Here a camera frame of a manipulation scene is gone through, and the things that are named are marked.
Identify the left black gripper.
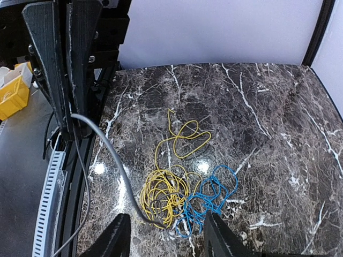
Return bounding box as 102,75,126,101
1,1,131,141

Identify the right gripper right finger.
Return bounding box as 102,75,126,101
204,211,255,257

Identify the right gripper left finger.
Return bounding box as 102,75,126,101
81,214,131,257

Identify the blue cable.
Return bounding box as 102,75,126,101
173,164,239,238

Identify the yellow cable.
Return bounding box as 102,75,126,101
135,108,212,230

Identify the grey cable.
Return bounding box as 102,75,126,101
53,114,188,257

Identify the yellow storage bin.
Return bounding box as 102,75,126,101
1,62,33,121

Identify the black front rail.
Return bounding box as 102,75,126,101
58,61,120,256

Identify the left black corner post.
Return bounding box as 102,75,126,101
302,0,335,66

